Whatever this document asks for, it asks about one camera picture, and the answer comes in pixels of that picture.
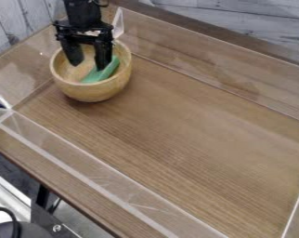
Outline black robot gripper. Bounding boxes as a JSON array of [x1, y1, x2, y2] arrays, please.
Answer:
[[53, 0, 114, 71]]

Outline green rectangular block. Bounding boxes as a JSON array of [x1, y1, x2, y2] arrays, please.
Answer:
[[81, 56, 120, 84]]

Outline brown wooden bowl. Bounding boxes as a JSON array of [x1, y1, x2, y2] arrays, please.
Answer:
[[49, 41, 132, 102]]

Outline clear acrylic tray walls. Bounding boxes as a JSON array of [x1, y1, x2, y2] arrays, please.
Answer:
[[0, 0, 299, 238]]

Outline black table leg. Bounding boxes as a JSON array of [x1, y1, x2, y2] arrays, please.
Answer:
[[36, 185, 50, 208]]

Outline dark metal floor bracket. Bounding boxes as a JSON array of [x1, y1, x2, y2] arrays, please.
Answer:
[[30, 203, 81, 238]]

